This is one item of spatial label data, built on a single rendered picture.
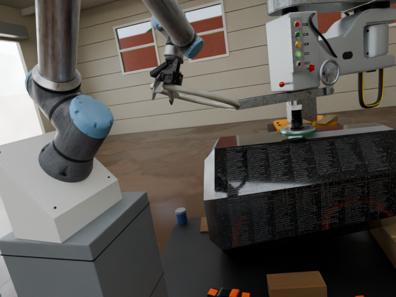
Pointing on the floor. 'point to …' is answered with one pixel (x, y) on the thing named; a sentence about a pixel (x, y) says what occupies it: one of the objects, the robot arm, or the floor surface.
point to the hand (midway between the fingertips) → (161, 101)
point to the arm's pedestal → (92, 257)
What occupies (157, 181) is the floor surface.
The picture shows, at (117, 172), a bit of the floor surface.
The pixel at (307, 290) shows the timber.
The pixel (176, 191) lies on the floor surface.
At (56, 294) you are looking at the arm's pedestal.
